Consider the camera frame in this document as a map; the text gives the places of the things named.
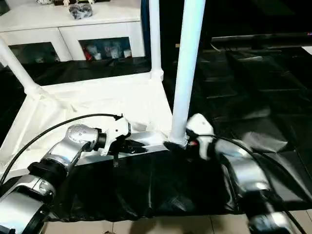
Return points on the white plastic table top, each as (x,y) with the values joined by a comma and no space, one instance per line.
(97,97)

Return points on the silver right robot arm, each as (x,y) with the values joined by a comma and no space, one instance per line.
(246,170)

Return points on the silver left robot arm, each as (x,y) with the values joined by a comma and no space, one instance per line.
(61,151)

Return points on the black work mat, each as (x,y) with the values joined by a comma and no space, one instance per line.
(243,85)

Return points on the black low shelf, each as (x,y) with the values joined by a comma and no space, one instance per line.
(256,39)

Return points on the clear bag of dark parts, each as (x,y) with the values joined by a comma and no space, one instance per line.
(81,11)

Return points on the white flat panel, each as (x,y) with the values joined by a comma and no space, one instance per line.
(308,50)

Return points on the white cabinet with glass doors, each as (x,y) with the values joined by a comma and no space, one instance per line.
(36,24)

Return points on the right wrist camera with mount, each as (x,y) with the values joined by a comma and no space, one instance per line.
(200,124)

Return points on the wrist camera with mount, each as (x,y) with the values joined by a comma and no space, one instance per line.
(117,131)
(200,124)

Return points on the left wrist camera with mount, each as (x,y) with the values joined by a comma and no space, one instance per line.
(117,131)

